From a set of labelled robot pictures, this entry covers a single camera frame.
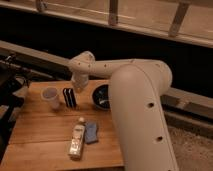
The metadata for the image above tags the black equipment at left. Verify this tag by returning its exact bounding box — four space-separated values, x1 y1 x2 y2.
0 55 29 161

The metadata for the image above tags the blue sponge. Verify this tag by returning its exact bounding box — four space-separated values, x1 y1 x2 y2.
85 122 98 144

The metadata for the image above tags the wooden table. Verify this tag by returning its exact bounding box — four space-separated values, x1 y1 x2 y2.
0 80 123 171

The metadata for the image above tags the dark round bowl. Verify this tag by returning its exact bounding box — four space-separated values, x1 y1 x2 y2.
92 84 110 110

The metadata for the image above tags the black white striped eraser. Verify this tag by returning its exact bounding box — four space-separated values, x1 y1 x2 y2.
63 88 77 108

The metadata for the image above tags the clear plastic cup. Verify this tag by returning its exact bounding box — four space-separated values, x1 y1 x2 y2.
41 87 60 110

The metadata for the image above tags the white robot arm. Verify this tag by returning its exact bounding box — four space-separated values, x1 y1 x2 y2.
68 51 179 171

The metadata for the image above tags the white plastic bottle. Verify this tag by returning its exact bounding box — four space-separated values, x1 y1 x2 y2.
69 117 85 160

